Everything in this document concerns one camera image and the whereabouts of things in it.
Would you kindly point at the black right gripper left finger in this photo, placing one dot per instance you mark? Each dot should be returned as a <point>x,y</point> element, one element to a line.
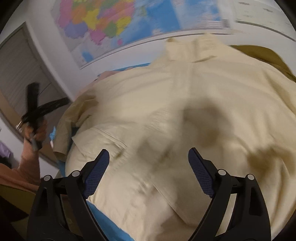
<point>47,220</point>

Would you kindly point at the cream beige jacket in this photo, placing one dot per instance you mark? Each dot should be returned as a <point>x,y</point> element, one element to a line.
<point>237,111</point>

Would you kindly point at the pink sleeved left forearm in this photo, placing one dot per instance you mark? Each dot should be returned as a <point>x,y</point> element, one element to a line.
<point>27,176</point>

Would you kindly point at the person's left hand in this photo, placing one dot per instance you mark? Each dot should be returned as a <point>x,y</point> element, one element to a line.
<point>39,135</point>

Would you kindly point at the grey wardrobe door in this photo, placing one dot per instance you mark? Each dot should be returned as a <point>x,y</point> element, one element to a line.
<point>21,64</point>

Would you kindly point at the pink garment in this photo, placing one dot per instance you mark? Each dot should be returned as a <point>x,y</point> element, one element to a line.
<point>102,76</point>

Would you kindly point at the olive brown garment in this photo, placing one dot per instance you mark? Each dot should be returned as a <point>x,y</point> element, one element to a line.
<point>267,56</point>

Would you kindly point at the colourful wall map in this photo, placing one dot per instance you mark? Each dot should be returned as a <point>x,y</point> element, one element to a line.
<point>93,29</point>

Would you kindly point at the white wall socket panel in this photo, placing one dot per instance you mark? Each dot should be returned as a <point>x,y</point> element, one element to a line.
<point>262,15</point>

